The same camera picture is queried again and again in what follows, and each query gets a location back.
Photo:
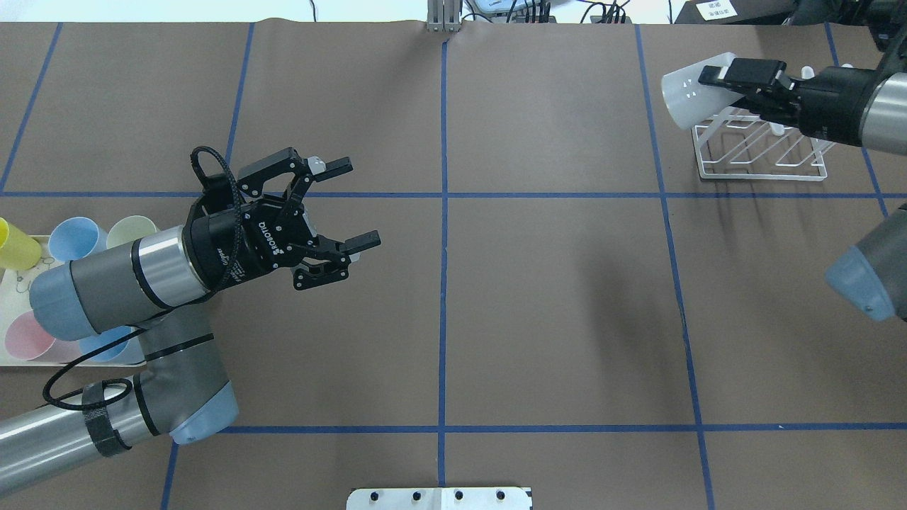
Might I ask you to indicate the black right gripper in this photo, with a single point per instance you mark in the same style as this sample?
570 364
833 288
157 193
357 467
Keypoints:
835 101

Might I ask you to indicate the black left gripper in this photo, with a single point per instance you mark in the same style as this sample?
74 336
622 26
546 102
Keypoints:
249 239

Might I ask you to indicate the grey plastic cup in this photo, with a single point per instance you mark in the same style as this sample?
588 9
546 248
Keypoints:
690 102

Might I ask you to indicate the yellow plastic cup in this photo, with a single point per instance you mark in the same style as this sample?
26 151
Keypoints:
19 251

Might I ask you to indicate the pink plastic cup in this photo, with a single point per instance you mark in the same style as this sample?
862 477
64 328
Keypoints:
25 340

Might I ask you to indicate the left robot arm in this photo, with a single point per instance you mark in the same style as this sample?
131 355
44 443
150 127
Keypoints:
164 375

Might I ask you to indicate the pale green plastic cup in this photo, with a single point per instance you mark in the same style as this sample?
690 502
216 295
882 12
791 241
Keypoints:
129 229

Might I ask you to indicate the light blue plastic cup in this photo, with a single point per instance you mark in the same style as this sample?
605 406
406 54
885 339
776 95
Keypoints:
76 238

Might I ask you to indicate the cream plastic tray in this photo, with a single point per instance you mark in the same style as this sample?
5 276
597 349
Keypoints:
15 299

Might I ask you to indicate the white wire cup rack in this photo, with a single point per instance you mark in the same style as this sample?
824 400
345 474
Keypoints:
735 144

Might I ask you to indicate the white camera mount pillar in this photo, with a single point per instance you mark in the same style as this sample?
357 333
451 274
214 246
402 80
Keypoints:
441 498

